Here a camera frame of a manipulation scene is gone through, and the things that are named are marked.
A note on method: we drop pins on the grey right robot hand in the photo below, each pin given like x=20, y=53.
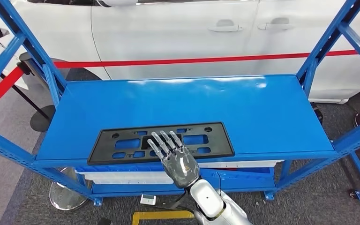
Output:
x=180, y=167

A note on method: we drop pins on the black plastic plate holder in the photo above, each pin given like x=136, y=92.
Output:
x=102, y=152

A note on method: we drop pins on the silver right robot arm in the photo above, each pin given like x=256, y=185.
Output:
x=208, y=198

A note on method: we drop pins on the blue metal shelf rack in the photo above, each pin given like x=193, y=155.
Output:
x=198, y=108

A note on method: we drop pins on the yellow floor tape square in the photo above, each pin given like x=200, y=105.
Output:
x=155, y=215

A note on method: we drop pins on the white plastic bin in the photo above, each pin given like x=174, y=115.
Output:
x=124, y=178
x=254, y=164

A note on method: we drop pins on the blue plastic bin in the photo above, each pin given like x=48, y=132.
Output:
x=245, y=177
x=121, y=169

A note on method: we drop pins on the red barrier belt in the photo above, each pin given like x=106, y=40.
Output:
x=0, y=90
x=198, y=59

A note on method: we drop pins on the stanchion with chrome base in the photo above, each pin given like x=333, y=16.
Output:
x=65, y=198

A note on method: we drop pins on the white car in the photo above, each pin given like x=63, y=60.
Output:
x=167, y=31

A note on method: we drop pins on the thin black post stand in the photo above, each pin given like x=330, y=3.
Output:
x=41, y=119

